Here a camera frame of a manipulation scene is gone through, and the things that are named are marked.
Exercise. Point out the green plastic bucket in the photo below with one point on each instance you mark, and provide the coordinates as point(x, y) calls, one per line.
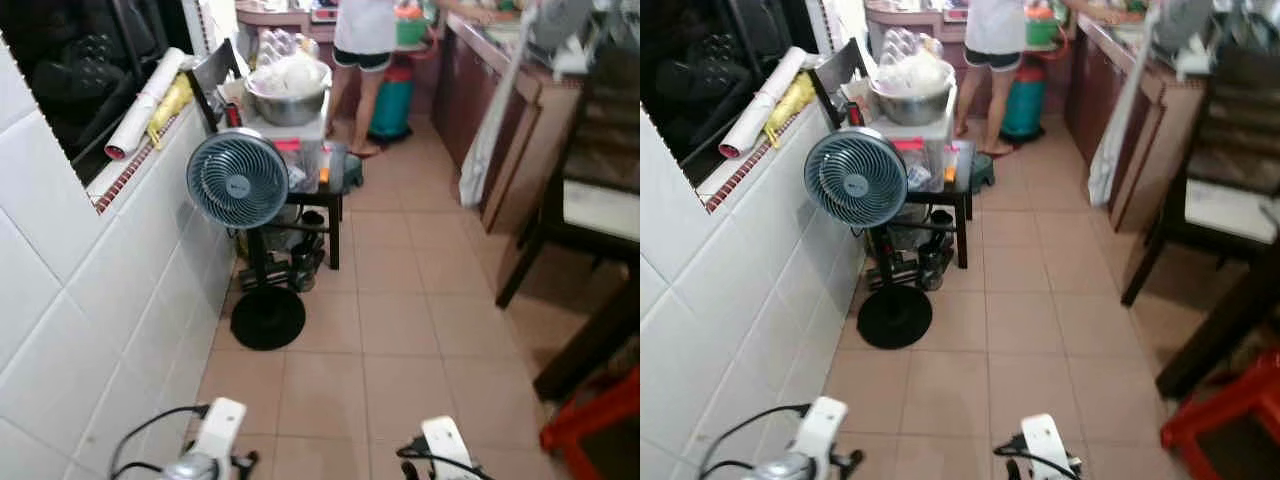
point(412, 28)
point(1043, 28)

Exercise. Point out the small black side table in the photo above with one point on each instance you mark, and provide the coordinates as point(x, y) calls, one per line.
point(333, 230)
point(962, 230)

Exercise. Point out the dark bottles under table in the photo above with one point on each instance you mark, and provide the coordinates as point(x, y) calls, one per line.
point(935, 255)
point(305, 255)

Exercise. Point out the black folded chair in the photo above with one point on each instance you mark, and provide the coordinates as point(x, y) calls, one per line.
point(215, 70)
point(840, 70)

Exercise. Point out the teal gas cylinder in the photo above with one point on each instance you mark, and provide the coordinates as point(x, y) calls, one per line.
point(1023, 105)
point(392, 105)

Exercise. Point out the white paper roll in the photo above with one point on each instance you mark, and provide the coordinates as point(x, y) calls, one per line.
point(145, 105)
point(765, 100)

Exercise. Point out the grey standing fan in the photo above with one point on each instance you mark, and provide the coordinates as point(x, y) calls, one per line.
point(237, 180)
point(855, 180)

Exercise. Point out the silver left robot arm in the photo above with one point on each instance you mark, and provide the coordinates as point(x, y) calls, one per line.
point(785, 468)
point(190, 468)

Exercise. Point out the clear plastic egg tray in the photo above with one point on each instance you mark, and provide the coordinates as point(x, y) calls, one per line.
point(905, 43)
point(280, 45)

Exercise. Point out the white hanging plastic sheet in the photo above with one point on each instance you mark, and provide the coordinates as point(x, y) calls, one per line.
point(1115, 140)
point(490, 140)

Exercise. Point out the large steel mixing bowl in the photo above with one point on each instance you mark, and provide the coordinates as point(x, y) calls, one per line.
point(288, 108)
point(912, 108)

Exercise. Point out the red plastic stool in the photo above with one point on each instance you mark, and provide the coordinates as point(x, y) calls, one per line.
point(585, 415)
point(1220, 400)

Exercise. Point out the white bags in bowl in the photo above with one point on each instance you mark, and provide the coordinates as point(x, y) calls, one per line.
point(915, 73)
point(290, 75)

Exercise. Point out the brown kitchen cabinet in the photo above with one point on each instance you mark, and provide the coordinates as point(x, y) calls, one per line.
point(1150, 150)
point(520, 150)

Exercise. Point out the yellow cloth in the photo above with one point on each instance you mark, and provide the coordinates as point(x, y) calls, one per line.
point(790, 105)
point(172, 105)

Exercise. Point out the grey cloth on chair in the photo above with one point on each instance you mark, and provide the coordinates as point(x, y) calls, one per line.
point(560, 30)
point(1180, 30)

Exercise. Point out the clear plastic storage box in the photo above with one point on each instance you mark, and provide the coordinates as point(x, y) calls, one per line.
point(930, 160)
point(305, 160)

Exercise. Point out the dark wooden table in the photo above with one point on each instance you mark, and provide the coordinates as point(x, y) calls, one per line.
point(590, 345)
point(1220, 335)

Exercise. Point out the person in white shirt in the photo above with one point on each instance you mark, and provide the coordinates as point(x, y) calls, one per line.
point(995, 30)
point(365, 30)

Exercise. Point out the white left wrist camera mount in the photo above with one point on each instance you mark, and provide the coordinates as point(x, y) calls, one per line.
point(822, 425)
point(222, 425)

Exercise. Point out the small green stool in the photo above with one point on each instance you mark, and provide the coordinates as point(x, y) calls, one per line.
point(982, 172)
point(354, 170)

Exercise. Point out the dark wooden chair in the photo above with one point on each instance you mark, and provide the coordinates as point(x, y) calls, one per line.
point(1240, 110)
point(605, 120)

